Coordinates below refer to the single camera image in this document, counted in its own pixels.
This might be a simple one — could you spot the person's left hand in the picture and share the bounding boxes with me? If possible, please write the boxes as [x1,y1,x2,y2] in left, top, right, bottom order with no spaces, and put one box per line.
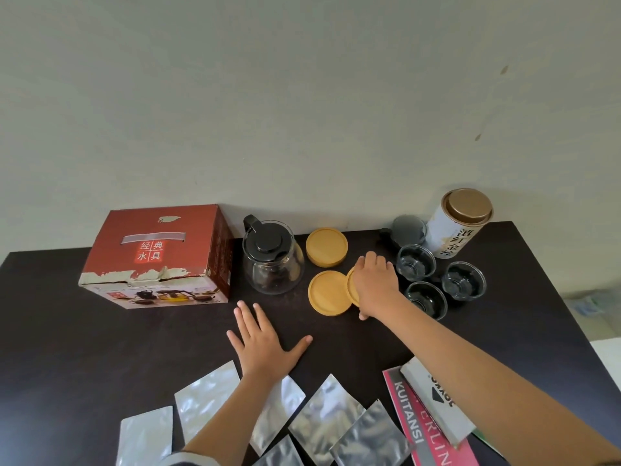
[226,301,314,383]

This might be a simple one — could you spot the white and black packet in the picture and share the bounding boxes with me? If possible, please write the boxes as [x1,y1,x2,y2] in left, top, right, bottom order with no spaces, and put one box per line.
[400,356,477,448]

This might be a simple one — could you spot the dark glass cup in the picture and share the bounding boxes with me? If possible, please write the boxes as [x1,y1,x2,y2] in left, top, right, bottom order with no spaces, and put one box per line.
[380,214,429,253]

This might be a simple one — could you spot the round wooden coaster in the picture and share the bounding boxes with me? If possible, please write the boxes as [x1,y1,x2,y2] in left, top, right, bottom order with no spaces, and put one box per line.
[308,270,354,317]
[345,266,363,308]

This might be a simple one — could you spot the white board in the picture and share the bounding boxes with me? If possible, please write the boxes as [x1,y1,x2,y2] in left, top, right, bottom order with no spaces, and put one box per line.
[588,337,621,394]

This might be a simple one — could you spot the pink receipt book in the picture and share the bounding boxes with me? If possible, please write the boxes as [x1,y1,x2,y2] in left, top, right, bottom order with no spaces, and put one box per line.
[382,366,481,466]

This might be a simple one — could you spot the glass teapot with black lid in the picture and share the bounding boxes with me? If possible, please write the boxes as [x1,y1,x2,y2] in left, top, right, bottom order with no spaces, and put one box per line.
[242,214,306,296]

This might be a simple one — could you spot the person's left forearm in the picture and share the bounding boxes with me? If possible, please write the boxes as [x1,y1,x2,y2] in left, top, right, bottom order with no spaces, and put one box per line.
[181,368,293,466]

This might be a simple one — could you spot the stack of round wooden coasters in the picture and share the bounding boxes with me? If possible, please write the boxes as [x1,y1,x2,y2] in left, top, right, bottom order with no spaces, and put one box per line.
[305,227,349,269]

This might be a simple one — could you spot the person's right hand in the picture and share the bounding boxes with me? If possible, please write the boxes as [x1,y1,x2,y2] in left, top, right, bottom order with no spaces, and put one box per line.
[347,250,402,321]

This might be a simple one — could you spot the person's right forearm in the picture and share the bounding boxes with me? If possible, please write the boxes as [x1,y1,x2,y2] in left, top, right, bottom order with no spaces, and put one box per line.
[374,293,621,466]

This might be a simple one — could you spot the red cardboard tea set box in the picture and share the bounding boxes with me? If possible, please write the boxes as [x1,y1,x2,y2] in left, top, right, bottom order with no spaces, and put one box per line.
[78,204,235,310]

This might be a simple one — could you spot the clear glass cup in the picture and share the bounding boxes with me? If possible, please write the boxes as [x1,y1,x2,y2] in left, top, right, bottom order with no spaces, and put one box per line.
[396,244,437,282]
[404,281,448,321]
[441,260,487,303]

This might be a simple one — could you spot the white tea tin, gold lid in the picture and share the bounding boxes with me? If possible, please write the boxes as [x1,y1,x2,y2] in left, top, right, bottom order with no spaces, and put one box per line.
[425,187,495,261]

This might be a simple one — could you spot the grey sleeve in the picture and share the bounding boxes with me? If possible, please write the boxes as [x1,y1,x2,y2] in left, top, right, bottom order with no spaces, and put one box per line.
[158,450,221,466]

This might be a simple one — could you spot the pale plastic wrapping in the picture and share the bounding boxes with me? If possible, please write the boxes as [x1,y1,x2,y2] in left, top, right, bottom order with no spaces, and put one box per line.
[564,290,621,320]

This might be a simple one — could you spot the group of silver foil pouches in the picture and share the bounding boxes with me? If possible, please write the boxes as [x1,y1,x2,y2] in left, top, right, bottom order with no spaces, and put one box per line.
[116,360,414,466]

